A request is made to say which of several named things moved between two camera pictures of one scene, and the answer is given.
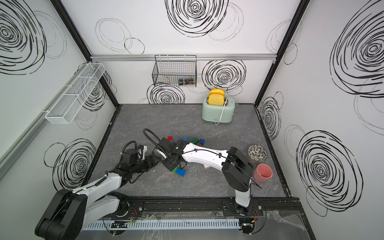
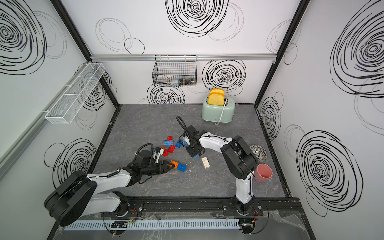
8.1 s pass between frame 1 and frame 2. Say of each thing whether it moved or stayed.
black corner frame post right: stayed
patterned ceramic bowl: stayed
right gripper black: moved
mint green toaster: stayed
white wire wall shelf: stayed
